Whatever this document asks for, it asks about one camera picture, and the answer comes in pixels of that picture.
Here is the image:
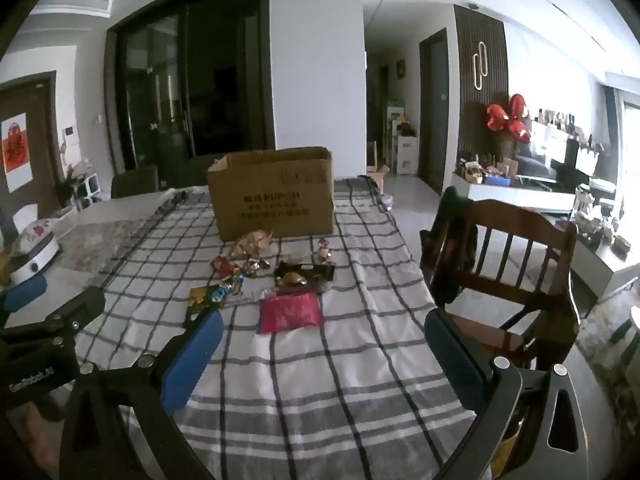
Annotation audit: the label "white cube stools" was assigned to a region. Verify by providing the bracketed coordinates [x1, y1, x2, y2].
[75, 172, 103, 211]

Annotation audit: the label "side table with figurines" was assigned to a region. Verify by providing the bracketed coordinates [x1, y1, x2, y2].
[570, 185, 640, 301]

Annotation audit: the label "dark upholstered chair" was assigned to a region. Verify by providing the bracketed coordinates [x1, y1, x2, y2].
[111, 167, 160, 198]

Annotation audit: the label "brown cardboard box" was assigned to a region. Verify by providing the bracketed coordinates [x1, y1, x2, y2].
[207, 146, 335, 242]

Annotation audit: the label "looped wall lamp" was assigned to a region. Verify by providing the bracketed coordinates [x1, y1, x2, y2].
[472, 40, 493, 92]

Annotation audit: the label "black snack packet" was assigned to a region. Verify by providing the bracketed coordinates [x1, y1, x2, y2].
[272, 272, 332, 295]

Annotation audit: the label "dark cloth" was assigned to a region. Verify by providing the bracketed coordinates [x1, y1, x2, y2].
[420, 187, 478, 306]

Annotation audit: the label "black cracker packet blue label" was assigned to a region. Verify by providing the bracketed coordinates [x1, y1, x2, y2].
[274, 261, 335, 282]

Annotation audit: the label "checked tablecloth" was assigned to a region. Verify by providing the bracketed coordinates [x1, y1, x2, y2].
[75, 177, 493, 480]

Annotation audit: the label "white sideboard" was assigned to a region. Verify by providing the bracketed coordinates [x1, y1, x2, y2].
[452, 170, 576, 213]

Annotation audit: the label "wooden chair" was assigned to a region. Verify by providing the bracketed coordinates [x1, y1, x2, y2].
[430, 199, 583, 371]

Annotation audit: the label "grey patterned table mat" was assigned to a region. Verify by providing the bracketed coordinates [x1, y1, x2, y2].
[60, 205, 166, 273]

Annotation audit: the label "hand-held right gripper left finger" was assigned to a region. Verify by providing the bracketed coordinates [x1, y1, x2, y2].
[59, 309, 226, 480]

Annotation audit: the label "black sliding glass door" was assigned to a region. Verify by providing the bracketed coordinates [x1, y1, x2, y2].
[106, 0, 277, 173]

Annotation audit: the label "small cardboard box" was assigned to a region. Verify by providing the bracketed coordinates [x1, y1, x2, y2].
[367, 164, 391, 191]

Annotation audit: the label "ceiling air vent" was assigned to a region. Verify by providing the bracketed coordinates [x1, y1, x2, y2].
[30, 0, 113, 17]

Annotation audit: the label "dark interior door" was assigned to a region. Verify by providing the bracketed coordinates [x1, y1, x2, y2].
[419, 27, 451, 196]

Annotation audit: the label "flower bouquet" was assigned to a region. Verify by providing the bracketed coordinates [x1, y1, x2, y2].
[55, 157, 93, 206]

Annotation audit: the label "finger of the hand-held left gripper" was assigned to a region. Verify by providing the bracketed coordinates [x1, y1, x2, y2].
[41, 286, 107, 345]
[0, 274, 49, 320]

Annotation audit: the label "white shelf unit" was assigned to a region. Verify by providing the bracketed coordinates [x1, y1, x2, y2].
[395, 135, 418, 176]

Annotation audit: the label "red balloons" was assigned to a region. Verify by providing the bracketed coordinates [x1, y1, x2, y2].
[486, 94, 532, 143]

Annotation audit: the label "white tissue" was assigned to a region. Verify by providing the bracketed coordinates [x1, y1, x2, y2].
[12, 204, 41, 231]

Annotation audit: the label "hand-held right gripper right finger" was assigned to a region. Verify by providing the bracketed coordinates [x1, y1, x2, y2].
[424, 307, 591, 480]

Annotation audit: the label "floral cloth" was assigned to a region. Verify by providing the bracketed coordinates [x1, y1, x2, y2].
[10, 219, 58, 256]

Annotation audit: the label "colourful snack packet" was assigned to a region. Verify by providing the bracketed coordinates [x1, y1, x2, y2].
[187, 285, 228, 318]

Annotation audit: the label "brown entry door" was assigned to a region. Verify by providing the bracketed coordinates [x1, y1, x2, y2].
[0, 72, 63, 211]

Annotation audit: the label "red paper poster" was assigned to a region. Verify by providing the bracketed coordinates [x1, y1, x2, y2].
[1, 114, 32, 192]

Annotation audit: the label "white round appliance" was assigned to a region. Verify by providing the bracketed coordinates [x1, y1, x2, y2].
[9, 237, 61, 286]

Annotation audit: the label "pink snack packet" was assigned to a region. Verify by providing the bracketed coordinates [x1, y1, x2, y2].
[257, 292, 322, 335]

